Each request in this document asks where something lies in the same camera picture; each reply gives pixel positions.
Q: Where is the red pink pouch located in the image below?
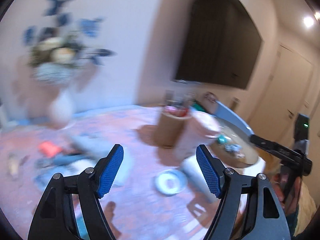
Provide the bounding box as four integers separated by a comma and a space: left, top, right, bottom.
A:
38, 141, 63, 158

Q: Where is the pink round container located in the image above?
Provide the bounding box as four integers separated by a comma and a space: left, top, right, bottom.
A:
173, 111, 221, 161

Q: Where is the gold wire basket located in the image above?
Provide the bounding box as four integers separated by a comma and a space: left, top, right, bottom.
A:
210, 118, 259, 168

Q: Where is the wooden pen holder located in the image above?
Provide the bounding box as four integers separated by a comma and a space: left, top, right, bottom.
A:
153, 108, 191, 148

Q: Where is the white door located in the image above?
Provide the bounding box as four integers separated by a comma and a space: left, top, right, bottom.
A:
249, 46, 313, 141

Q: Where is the person right hand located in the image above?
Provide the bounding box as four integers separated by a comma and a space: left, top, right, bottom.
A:
272, 172, 304, 215

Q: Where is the blue artificial flower bouquet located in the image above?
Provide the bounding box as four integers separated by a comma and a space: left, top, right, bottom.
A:
23, 0, 115, 85

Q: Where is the white ribbed vase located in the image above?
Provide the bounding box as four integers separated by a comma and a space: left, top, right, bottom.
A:
48, 89, 74, 129

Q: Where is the pink patterned tablecloth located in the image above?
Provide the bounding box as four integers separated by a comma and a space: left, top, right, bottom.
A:
1, 107, 214, 239

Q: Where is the light blue tape roll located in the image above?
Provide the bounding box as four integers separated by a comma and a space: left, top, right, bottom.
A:
154, 169, 188, 196

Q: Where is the wall mounted television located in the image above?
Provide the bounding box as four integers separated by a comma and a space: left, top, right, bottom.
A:
174, 0, 263, 89

